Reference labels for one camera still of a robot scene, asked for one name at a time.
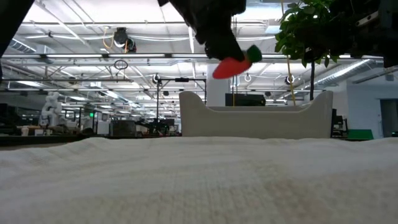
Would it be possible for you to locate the black hanging cable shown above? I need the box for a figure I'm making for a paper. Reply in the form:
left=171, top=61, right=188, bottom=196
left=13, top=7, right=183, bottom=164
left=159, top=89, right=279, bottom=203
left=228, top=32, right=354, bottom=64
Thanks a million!
left=231, top=17, right=239, bottom=107

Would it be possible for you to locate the white checked dish cloth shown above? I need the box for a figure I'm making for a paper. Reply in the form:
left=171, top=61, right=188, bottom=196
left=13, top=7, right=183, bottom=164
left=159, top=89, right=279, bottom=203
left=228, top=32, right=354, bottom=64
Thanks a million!
left=0, top=136, right=398, bottom=224

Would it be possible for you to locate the white plastic tupperware container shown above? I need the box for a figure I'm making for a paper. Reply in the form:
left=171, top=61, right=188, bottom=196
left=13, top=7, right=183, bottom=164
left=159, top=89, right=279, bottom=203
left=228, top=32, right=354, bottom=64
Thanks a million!
left=178, top=90, right=334, bottom=140

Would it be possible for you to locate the green panel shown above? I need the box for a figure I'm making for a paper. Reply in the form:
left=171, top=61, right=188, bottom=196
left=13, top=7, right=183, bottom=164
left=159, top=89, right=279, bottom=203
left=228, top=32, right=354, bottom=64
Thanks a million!
left=347, top=129, right=375, bottom=141

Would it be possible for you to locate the black cable loop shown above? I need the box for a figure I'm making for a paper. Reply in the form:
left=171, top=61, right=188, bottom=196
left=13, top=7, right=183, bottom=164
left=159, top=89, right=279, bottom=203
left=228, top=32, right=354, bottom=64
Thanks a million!
left=113, top=59, right=129, bottom=72

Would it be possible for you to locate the black equipment stand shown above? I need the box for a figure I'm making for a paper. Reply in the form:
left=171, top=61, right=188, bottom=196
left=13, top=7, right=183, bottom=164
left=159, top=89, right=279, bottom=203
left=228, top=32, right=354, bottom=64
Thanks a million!
left=330, top=108, right=349, bottom=139

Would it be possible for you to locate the black metal frame rig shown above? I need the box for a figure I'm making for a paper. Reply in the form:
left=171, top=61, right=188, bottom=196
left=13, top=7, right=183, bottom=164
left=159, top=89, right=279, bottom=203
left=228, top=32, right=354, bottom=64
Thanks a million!
left=155, top=77, right=208, bottom=136

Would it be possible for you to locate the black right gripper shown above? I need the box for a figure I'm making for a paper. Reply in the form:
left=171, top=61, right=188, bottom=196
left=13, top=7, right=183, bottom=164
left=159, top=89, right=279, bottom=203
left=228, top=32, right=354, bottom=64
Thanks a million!
left=303, top=0, right=386, bottom=69

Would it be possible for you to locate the orange toy carrot green top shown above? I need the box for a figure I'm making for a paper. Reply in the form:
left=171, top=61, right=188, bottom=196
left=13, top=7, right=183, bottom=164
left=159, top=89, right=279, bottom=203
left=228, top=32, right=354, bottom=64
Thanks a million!
left=212, top=44, right=263, bottom=80

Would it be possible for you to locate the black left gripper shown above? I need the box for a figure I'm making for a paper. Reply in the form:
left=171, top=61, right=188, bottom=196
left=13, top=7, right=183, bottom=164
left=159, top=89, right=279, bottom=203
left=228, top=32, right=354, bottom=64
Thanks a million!
left=157, top=0, right=247, bottom=62

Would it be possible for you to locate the black monitor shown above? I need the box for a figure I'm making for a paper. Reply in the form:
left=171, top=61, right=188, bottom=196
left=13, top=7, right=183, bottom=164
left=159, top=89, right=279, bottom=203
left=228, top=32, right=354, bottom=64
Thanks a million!
left=224, top=93, right=267, bottom=108

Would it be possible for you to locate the green potted plant black pot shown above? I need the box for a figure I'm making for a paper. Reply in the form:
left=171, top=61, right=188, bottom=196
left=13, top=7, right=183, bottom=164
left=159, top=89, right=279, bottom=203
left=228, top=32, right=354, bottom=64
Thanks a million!
left=274, top=0, right=343, bottom=101

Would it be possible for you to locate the black robot workstation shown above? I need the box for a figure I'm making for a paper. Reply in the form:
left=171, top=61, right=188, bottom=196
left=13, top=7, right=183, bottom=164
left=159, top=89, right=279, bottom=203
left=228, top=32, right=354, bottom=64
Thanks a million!
left=134, top=118, right=176, bottom=137

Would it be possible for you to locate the black ceiling cable reel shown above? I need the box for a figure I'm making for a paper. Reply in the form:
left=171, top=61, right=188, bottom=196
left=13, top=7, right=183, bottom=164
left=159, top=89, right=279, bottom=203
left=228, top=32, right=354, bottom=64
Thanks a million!
left=112, top=27, right=138, bottom=54

